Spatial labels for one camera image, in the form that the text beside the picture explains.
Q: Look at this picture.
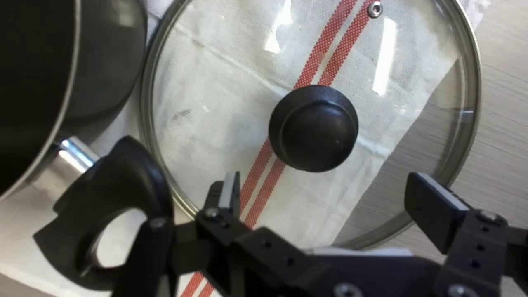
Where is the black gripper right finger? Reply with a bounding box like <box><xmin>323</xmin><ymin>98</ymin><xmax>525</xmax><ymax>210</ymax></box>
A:
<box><xmin>404</xmin><ymin>172</ymin><xmax>510</xmax><ymax>278</ymax></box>

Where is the white towel with red stripes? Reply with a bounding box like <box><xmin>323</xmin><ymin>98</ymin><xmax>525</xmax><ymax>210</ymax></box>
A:
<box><xmin>0</xmin><ymin>0</ymin><xmax>492</xmax><ymax>297</ymax></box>

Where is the glass lid with black knob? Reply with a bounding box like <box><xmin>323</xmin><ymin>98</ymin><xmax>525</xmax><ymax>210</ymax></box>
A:
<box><xmin>138</xmin><ymin>0</ymin><xmax>485</xmax><ymax>251</ymax></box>

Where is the black cooking pot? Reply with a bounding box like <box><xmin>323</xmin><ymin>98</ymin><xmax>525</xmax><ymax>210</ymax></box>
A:
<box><xmin>0</xmin><ymin>0</ymin><xmax>176</xmax><ymax>293</ymax></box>

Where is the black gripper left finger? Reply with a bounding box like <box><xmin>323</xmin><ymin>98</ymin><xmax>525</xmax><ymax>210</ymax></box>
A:
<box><xmin>196</xmin><ymin>171</ymin><xmax>261</xmax><ymax>251</ymax></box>

